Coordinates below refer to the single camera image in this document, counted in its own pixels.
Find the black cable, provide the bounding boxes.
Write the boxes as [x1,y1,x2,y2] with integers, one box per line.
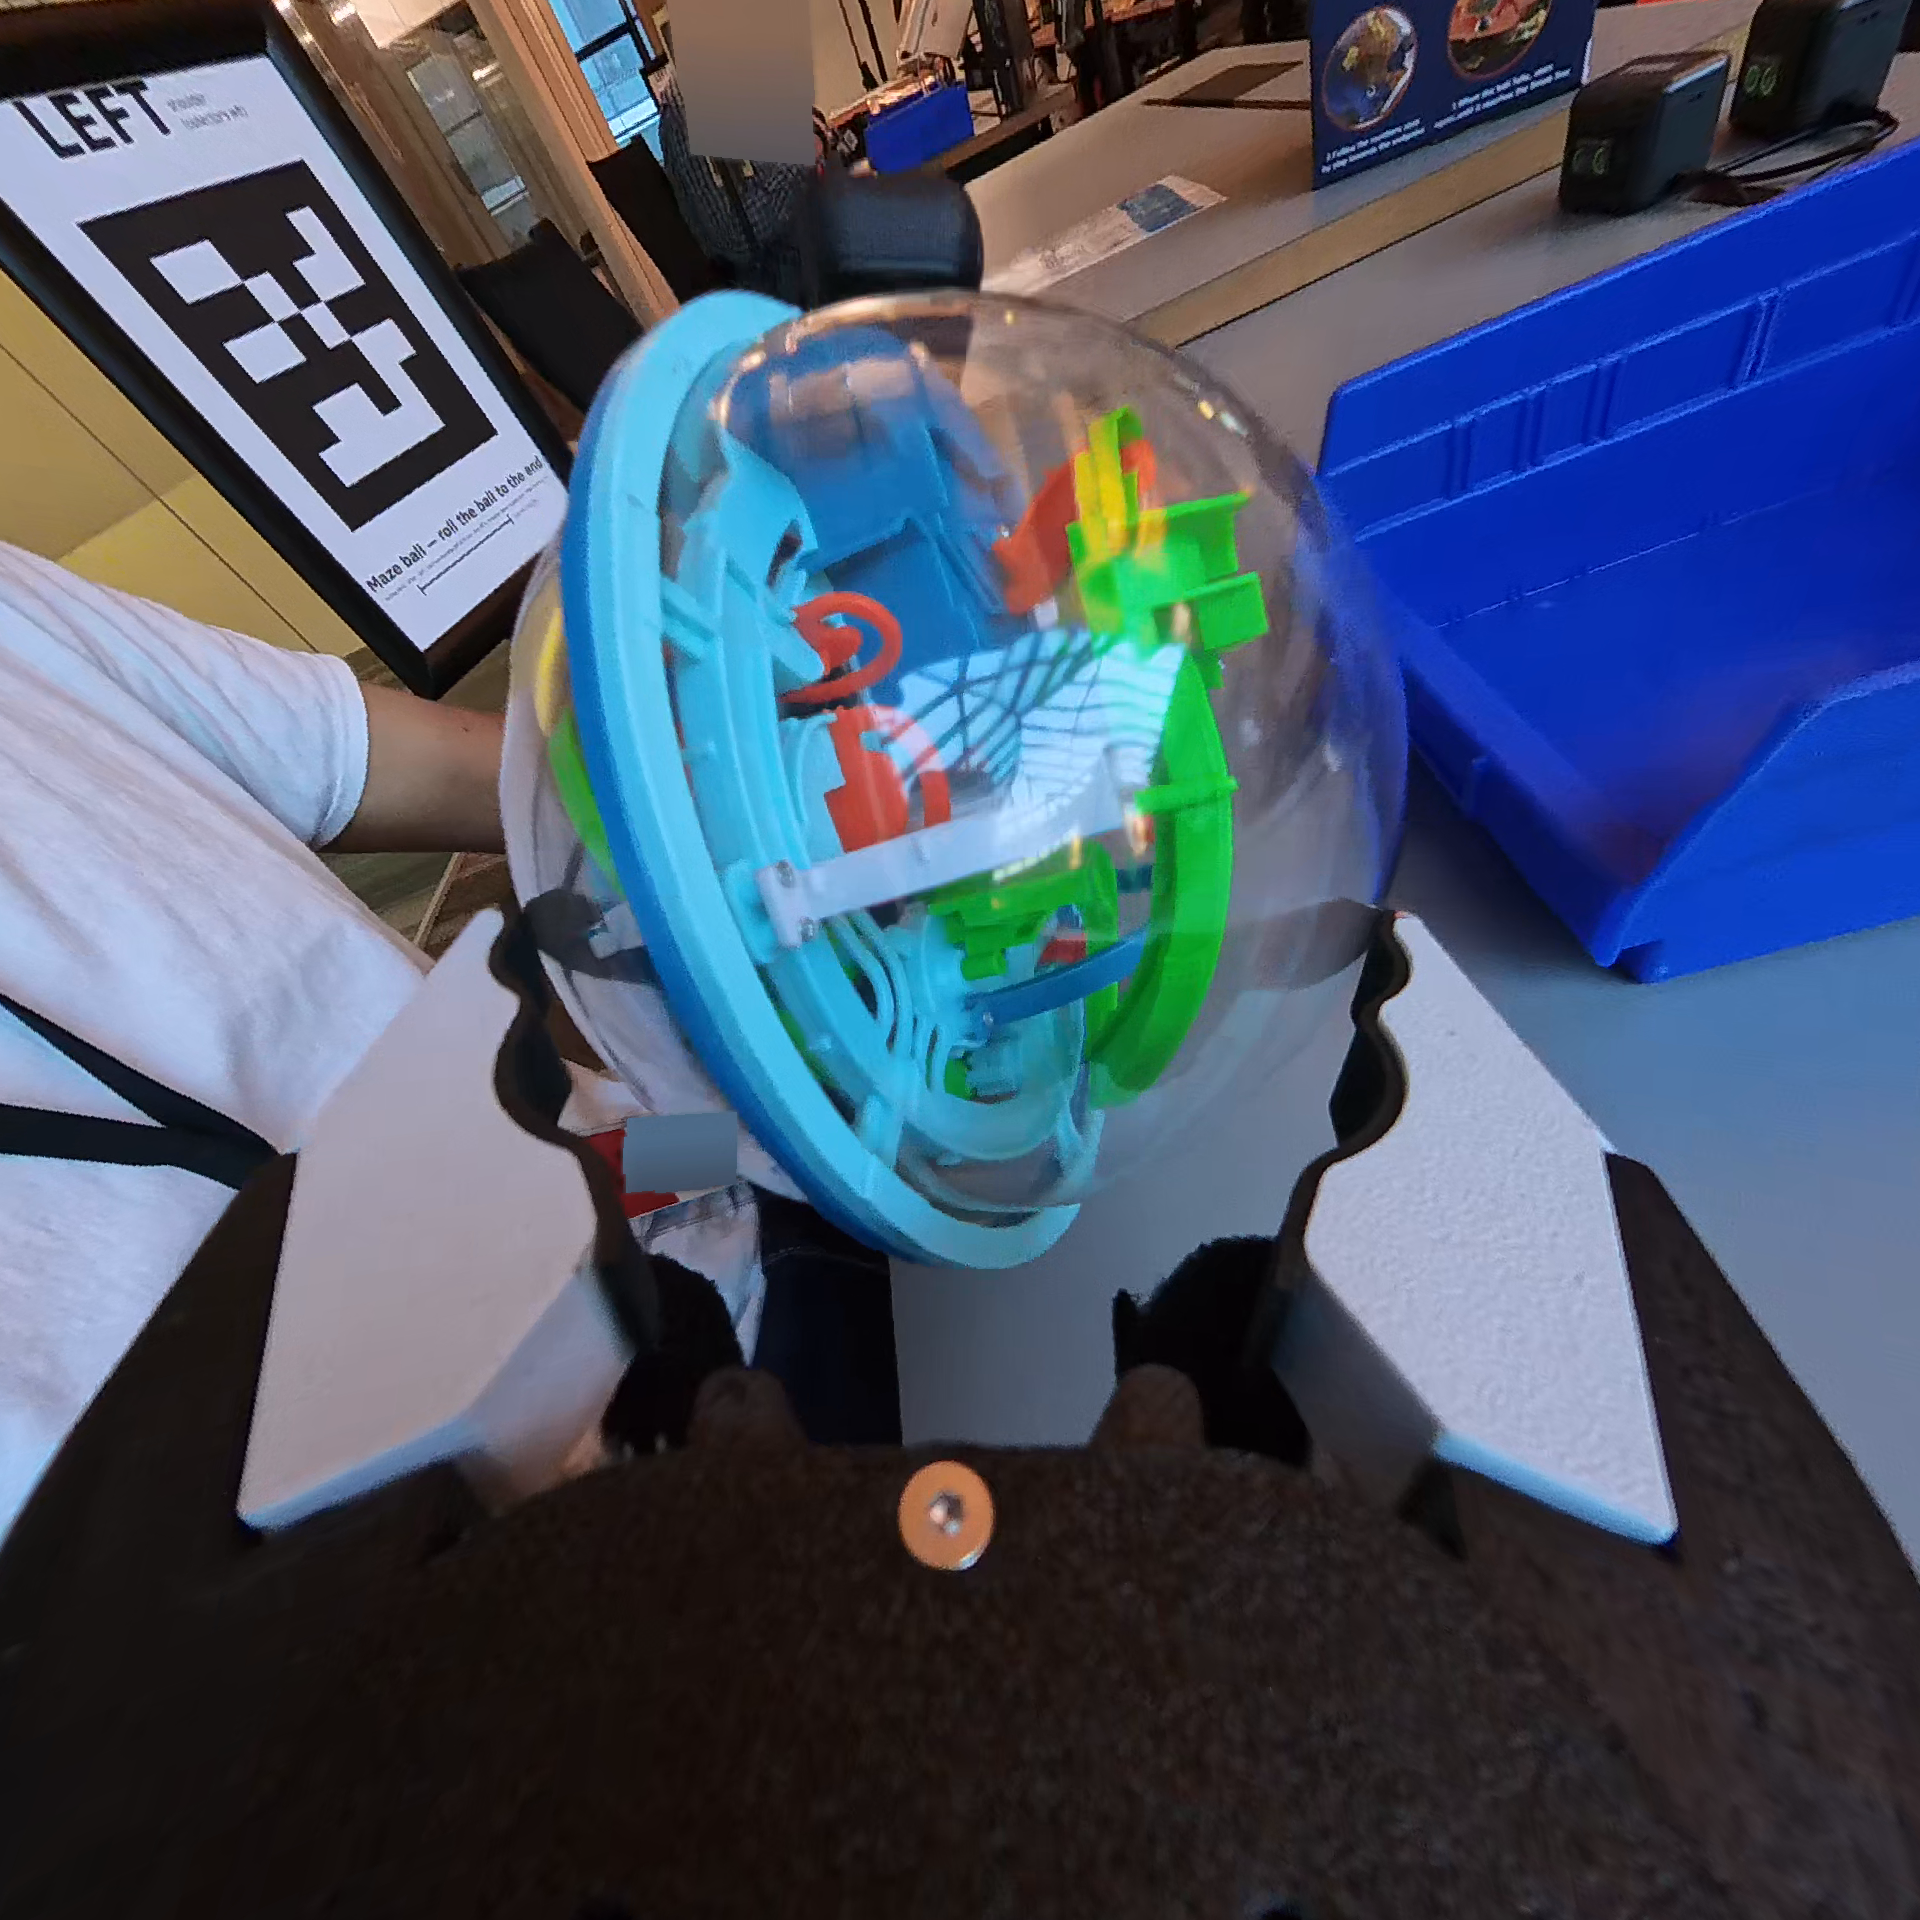
[1676,109,1901,208]

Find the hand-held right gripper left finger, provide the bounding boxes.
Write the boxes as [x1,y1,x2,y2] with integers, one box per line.
[236,905,659,1532]

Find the blue puzzle box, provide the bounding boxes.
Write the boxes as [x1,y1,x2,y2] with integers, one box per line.
[1307,0,1595,191]

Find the black lanyard strap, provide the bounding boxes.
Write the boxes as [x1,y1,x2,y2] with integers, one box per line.
[0,994,282,1189]

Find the red and white badge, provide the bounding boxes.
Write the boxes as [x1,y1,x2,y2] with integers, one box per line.
[581,1121,761,1250]

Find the person in white shirt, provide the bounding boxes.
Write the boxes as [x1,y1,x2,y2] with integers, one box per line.
[0,539,767,1532]

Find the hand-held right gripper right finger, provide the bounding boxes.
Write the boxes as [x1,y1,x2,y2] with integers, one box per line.
[1264,911,1682,1550]

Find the black chair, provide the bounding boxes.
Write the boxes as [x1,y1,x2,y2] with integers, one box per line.
[581,133,722,306]
[449,222,650,417]

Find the black charger box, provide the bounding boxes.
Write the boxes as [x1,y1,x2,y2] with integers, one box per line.
[1727,0,1909,140]
[1555,49,1736,216]

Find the clear plastic maze ball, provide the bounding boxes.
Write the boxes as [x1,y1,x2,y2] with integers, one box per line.
[501,288,1412,1274]

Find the large blue plastic bin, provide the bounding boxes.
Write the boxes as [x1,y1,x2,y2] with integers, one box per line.
[1314,138,1920,987]

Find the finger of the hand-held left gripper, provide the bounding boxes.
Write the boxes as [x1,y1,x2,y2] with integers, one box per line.
[792,168,987,312]

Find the dark trousers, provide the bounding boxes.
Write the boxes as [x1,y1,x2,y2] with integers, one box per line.
[753,1196,906,1452]

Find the small blue plastic bin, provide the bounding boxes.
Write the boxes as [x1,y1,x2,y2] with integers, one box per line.
[860,80,977,175]

